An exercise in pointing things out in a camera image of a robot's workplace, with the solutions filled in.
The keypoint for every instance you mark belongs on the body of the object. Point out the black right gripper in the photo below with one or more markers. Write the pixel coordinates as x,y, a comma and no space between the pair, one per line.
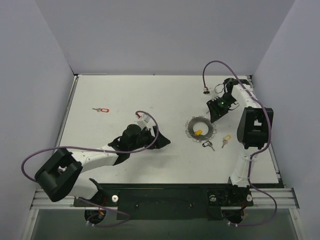
216,109

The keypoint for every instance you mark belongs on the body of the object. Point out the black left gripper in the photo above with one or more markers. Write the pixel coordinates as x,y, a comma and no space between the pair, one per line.
154,138

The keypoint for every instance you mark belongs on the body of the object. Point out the yellow tag key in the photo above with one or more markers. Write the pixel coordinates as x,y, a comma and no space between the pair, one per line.
225,140
198,132

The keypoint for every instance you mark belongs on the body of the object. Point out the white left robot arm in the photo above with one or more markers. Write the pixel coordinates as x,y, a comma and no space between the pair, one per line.
60,175

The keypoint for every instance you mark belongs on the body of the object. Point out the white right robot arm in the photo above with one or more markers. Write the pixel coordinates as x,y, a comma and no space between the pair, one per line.
254,128

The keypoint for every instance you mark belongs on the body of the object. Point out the steel keyring disc with rings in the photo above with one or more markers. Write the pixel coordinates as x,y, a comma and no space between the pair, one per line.
203,123

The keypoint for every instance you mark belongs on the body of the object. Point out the yellow tag key on disc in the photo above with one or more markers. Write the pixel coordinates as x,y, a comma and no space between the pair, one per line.
198,132

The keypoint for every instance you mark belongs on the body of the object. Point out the black tag key near disc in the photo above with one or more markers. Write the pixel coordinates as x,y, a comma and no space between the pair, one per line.
208,144

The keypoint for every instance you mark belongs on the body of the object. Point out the red tag key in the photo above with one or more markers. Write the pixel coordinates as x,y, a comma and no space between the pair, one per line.
101,110

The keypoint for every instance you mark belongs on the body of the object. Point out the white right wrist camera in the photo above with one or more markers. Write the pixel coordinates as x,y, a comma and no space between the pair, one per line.
210,91

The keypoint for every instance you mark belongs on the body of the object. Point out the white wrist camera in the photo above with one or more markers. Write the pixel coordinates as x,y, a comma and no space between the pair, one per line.
210,91
142,120

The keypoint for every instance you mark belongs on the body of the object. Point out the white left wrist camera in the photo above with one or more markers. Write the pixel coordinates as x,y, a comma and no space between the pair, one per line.
142,120

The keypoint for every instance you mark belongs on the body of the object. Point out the aluminium frame rail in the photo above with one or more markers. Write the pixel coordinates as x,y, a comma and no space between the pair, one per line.
41,201

